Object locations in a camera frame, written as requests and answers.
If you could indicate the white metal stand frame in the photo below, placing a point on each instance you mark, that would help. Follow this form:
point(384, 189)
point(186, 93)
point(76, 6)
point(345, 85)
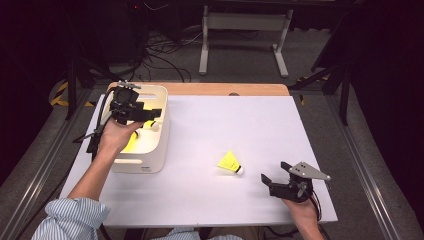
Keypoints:
point(245, 21)

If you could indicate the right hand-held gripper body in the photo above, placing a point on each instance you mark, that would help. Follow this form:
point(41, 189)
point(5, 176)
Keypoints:
point(293, 190)

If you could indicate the person's left hand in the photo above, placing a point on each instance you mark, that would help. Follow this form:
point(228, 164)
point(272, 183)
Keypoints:
point(116, 138)

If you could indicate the yellow and black floor tape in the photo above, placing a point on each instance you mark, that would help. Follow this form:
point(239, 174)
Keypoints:
point(61, 88)

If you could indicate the white plastic storage bin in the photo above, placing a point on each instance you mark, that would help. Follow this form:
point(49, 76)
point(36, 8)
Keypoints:
point(156, 156)

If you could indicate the black metal stand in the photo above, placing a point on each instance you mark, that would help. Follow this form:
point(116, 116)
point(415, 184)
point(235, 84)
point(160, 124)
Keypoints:
point(344, 96)
point(71, 86)

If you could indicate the striped light blue shirt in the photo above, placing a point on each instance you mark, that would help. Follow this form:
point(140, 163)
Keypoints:
point(73, 216)

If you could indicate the white board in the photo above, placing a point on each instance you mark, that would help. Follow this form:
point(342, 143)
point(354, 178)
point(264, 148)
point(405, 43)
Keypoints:
point(250, 126)

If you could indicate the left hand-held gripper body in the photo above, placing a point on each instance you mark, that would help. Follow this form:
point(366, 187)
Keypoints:
point(125, 103)

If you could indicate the person's right hand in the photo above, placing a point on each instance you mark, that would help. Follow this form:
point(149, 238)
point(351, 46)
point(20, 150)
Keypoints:
point(305, 213)

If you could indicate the aluminium floor rail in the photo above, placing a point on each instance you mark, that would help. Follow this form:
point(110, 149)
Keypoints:
point(363, 166)
point(36, 173)

